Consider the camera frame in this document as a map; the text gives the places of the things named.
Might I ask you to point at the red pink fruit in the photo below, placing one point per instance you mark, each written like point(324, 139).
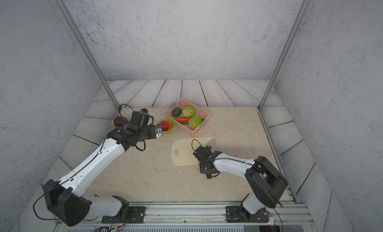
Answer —
point(165, 125)

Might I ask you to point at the aluminium front rail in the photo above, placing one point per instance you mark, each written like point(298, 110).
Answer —
point(203, 217)

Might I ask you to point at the green cabbage front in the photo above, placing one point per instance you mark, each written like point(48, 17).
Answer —
point(194, 122)

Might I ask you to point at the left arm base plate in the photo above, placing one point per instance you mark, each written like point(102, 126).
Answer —
point(136, 214)

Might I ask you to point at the cleaver knife black handle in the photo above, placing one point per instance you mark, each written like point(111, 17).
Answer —
point(211, 145)

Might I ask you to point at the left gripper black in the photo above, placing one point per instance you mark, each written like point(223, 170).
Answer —
point(153, 128)

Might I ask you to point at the dark brown fruit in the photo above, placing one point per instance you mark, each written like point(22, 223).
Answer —
point(119, 121)

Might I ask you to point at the green cabbage rear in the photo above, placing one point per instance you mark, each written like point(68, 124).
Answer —
point(188, 111)

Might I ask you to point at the right aluminium frame post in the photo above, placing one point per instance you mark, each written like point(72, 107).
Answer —
point(285, 51)

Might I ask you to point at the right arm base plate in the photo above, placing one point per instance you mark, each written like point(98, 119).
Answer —
point(238, 214)

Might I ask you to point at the dark green avocado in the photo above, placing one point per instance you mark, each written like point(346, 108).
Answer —
point(176, 112)

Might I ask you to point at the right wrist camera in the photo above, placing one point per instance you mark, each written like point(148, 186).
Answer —
point(202, 154)

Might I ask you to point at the green cabbage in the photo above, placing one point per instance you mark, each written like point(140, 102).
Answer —
point(188, 111)
point(194, 122)

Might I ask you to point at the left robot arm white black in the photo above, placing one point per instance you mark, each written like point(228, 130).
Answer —
point(65, 198)

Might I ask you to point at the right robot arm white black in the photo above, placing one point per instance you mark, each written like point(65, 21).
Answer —
point(266, 182)

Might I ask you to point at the aluminium frame post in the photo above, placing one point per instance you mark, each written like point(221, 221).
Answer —
point(285, 51)
point(69, 21)

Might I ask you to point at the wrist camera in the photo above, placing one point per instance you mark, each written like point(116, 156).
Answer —
point(202, 154)
point(159, 133)

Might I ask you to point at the left aluminium frame post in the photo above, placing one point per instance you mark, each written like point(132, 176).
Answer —
point(69, 21)

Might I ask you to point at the patterned ceramic bowl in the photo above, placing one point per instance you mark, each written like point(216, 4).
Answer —
point(125, 117)

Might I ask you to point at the orange carrot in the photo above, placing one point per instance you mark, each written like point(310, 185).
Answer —
point(182, 119)

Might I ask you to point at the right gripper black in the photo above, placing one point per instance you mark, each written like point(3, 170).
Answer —
point(201, 169)

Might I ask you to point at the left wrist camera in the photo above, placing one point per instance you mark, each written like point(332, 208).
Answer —
point(159, 133)

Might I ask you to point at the pink perforated plastic basket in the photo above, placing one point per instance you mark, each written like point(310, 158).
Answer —
point(202, 113)

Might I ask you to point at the cream plastic cutting board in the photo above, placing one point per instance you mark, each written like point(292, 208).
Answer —
point(182, 151)

